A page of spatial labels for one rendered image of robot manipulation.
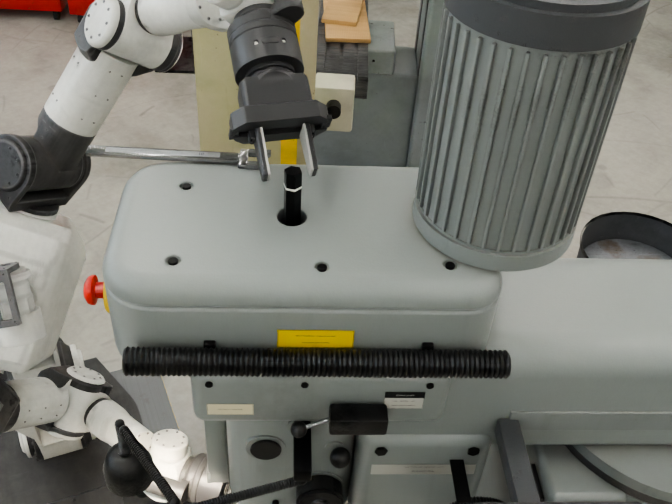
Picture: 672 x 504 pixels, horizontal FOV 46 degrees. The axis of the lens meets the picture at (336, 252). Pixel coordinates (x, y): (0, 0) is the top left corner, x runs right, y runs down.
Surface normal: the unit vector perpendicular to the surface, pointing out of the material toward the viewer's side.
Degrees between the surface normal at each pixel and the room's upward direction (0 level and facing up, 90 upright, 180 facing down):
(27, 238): 58
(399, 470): 90
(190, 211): 0
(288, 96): 30
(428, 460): 90
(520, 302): 0
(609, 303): 0
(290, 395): 90
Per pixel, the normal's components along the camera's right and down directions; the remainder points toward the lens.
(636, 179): 0.06, -0.76
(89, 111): 0.51, 0.67
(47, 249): 0.37, 0.12
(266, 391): 0.04, 0.65
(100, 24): -0.64, -0.14
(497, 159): -0.39, 0.59
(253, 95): 0.18, -0.33
